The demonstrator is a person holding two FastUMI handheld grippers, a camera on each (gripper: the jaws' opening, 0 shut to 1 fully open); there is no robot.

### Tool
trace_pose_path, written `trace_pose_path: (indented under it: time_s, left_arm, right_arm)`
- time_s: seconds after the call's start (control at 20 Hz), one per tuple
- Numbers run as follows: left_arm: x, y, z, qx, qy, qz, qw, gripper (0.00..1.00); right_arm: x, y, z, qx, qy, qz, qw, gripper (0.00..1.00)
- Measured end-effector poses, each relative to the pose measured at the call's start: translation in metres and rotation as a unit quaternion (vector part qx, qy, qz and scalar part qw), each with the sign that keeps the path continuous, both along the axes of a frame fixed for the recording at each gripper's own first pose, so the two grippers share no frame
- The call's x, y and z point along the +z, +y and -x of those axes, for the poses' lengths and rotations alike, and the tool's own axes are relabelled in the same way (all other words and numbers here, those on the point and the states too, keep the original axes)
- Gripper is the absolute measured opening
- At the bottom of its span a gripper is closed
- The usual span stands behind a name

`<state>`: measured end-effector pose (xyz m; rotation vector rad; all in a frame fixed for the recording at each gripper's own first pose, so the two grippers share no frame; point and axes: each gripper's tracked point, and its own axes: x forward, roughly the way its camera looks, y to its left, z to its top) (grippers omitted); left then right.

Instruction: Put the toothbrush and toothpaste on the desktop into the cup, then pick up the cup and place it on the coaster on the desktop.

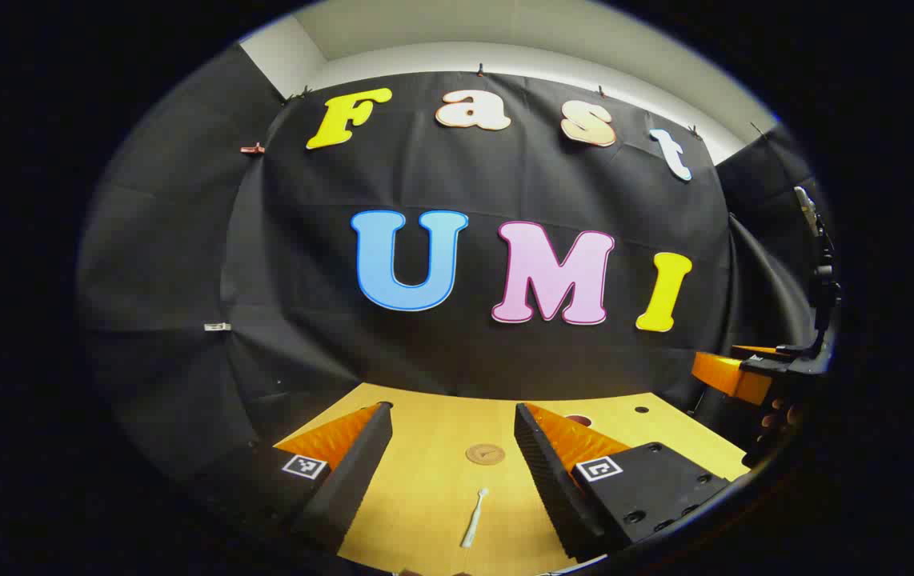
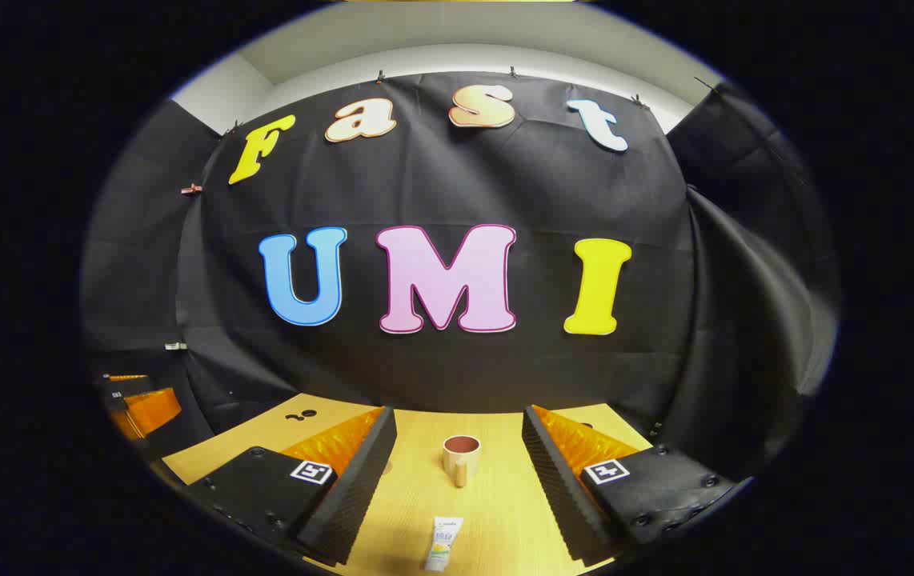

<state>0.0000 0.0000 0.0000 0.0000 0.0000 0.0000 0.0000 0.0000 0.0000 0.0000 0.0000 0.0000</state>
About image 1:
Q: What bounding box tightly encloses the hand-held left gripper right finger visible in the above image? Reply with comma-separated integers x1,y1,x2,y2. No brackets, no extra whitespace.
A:
513,402,732,564

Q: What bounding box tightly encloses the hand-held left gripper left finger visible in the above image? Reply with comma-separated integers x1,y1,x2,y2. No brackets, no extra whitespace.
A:
185,402,395,554

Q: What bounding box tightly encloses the pale green toothbrush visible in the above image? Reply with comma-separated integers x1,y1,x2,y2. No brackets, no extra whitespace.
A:
460,487,491,550

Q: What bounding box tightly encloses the wooden desktop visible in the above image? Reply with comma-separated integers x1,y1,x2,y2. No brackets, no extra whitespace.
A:
273,382,750,576

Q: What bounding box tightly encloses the black backdrop cloth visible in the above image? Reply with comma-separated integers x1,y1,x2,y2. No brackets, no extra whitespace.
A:
77,44,834,489

